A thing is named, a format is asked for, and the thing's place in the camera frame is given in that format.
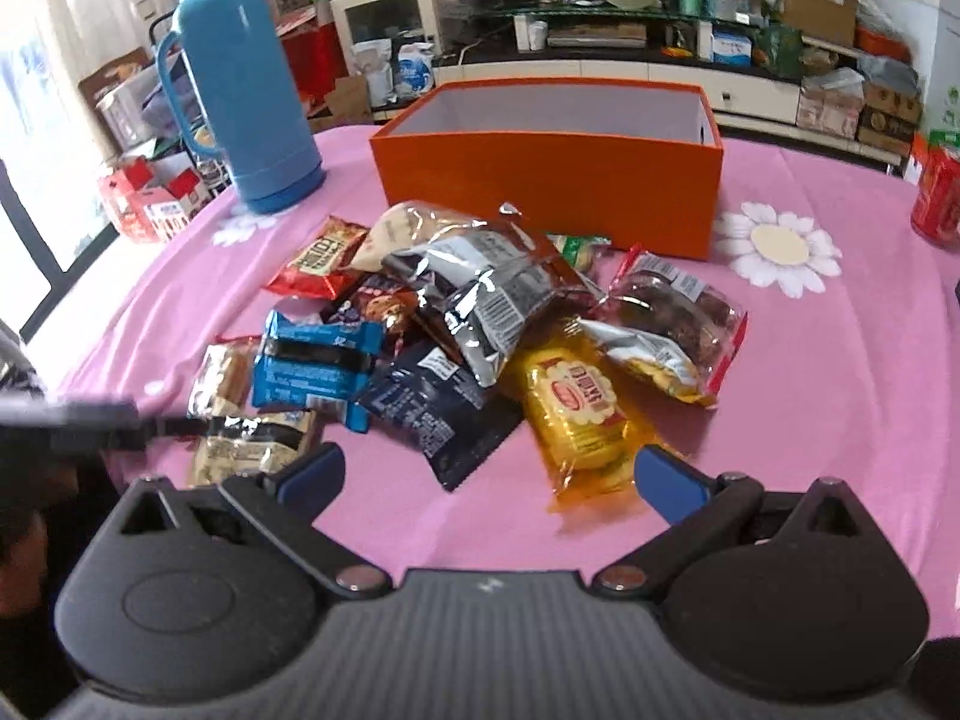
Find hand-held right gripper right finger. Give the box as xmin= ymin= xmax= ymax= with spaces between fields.
xmin=591 ymin=444 xmax=871 ymax=605

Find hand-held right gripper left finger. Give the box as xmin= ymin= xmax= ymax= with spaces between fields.
xmin=112 ymin=442 xmax=391 ymax=601

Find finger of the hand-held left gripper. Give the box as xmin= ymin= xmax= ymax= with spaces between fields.
xmin=0 ymin=399 xmax=218 ymax=455

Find cream biscuit packet black band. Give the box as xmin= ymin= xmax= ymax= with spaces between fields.
xmin=186 ymin=411 xmax=323 ymax=487

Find blue wafer packet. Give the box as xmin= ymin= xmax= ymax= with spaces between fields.
xmin=262 ymin=309 xmax=385 ymax=357
xmin=251 ymin=352 xmax=372 ymax=432

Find yellow biscuit packet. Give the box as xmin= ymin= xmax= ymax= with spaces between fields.
xmin=517 ymin=319 xmax=676 ymax=515

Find clear grain bar packet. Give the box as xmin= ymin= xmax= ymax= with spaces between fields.
xmin=187 ymin=336 xmax=260 ymax=421

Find navy snack packet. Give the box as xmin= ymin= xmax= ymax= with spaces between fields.
xmin=358 ymin=341 xmax=526 ymax=494

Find clear packet of brown cakes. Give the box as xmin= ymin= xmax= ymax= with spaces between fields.
xmin=592 ymin=244 xmax=749 ymax=398

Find dark chocolate cookie packet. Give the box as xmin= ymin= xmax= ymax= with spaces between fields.
xmin=321 ymin=274 xmax=421 ymax=361

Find red snack packet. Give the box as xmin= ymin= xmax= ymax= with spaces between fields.
xmin=262 ymin=216 xmax=370 ymax=299

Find large silver foil snack packet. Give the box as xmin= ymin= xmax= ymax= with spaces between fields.
xmin=381 ymin=202 xmax=608 ymax=389

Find green white snack packet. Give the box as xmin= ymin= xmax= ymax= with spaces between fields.
xmin=546 ymin=232 xmax=612 ymax=275

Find beige snack packet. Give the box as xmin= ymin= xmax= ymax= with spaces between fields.
xmin=351 ymin=201 xmax=451 ymax=275

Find orange cardboard box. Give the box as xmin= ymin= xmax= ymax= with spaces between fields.
xmin=369 ymin=79 xmax=725 ymax=262

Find pink tablecloth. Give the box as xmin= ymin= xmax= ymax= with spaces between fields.
xmin=45 ymin=124 xmax=960 ymax=608

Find red white cartons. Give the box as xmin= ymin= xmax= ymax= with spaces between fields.
xmin=97 ymin=154 xmax=215 ymax=241

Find blue thermos flask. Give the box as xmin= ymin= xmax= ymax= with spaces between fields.
xmin=155 ymin=0 xmax=327 ymax=215

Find red drink can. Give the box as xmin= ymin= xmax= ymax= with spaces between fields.
xmin=910 ymin=144 xmax=960 ymax=245

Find pink cartons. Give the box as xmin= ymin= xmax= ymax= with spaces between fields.
xmin=796 ymin=82 xmax=863 ymax=137

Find blue white bag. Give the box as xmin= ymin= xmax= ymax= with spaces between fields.
xmin=395 ymin=41 xmax=437 ymax=98

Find white tv cabinet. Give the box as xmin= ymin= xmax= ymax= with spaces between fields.
xmin=431 ymin=0 xmax=803 ymax=128

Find stacked brown cartons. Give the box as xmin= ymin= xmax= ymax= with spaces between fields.
xmin=859 ymin=82 xmax=923 ymax=155

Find white glass door cabinet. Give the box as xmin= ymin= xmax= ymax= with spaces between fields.
xmin=330 ymin=0 xmax=443 ymax=65

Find brown cardboard carton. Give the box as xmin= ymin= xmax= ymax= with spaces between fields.
xmin=780 ymin=0 xmax=860 ymax=46

